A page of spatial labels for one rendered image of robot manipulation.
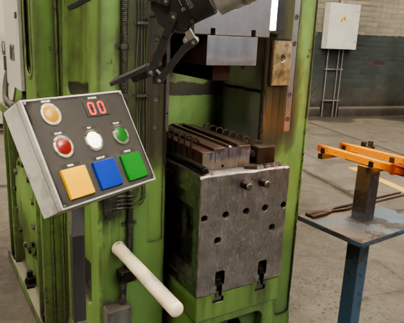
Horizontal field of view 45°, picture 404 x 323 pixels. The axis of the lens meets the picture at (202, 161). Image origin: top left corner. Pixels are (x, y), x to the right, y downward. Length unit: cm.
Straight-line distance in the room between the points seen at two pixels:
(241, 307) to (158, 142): 70
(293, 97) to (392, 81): 785
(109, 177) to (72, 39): 81
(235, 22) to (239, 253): 81
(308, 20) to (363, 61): 735
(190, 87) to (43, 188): 108
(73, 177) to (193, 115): 104
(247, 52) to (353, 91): 769
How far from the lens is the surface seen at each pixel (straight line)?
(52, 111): 125
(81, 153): 125
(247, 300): 191
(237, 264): 180
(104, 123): 134
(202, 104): 216
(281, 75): 193
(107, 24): 159
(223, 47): 162
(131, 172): 133
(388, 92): 981
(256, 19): 169
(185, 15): 79
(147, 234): 180
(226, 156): 169
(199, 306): 179
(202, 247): 168
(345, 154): 180
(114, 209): 167
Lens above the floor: 137
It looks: 15 degrees down
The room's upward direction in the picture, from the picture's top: 3 degrees clockwise
